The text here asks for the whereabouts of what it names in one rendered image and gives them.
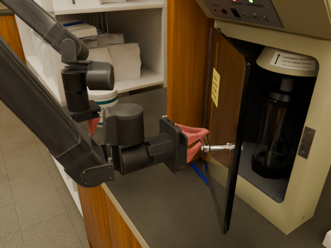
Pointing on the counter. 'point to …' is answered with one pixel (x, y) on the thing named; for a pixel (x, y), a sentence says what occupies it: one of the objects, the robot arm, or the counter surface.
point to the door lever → (206, 147)
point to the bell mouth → (288, 62)
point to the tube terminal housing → (284, 208)
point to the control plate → (261, 5)
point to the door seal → (241, 140)
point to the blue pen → (200, 173)
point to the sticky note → (215, 86)
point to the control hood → (295, 16)
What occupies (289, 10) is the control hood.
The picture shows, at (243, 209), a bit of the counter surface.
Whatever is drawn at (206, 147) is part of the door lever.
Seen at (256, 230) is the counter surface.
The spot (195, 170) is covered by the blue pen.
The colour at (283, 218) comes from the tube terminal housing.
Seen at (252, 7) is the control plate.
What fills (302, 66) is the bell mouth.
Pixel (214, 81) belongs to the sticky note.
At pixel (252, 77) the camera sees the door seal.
